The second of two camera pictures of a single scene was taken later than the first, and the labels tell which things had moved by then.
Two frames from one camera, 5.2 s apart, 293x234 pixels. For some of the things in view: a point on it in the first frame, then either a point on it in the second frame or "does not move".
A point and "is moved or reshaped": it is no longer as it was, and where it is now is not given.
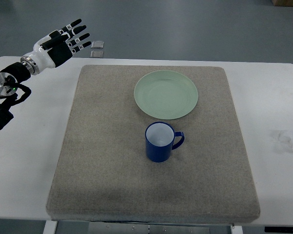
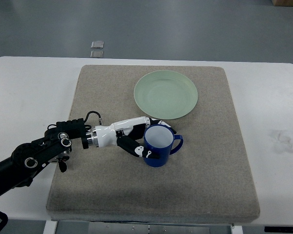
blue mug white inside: [159, 138] is moved or reshaped
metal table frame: [64, 226] does not move
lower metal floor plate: [96, 54] does not move
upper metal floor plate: [97, 45] does not move
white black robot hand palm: [51, 54] to [135, 128]
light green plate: [166, 94] does not move
